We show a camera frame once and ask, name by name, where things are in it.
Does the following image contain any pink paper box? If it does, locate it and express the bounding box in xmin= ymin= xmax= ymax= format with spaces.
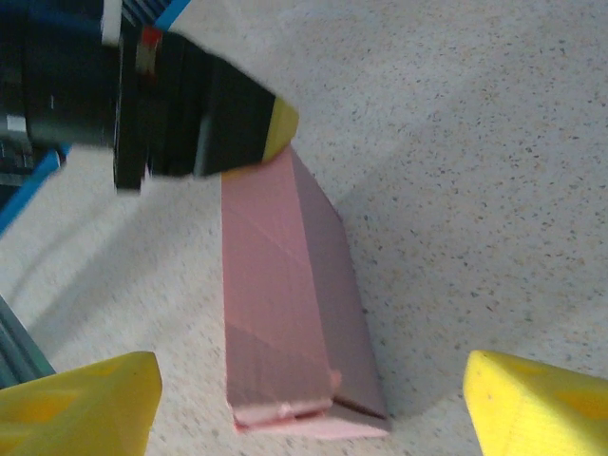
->
xmin=219 ymin=144 xmax=393 ymax=439

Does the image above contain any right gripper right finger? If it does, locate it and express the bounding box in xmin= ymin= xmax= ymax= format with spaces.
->
xmin=463 ymin=350 xmax=608 ymax=456

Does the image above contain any long aluminium frame rail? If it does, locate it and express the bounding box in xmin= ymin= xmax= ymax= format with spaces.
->
xmin=0 ymin=293 xmax=57 ymax=390

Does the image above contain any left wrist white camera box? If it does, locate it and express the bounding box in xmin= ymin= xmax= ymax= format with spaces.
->
xmin=101 ymin=0 xmax=125 ymax=48

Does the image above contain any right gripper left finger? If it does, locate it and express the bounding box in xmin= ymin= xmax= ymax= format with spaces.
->
xmin=0 ymin=351 xmax=162 ymax=456

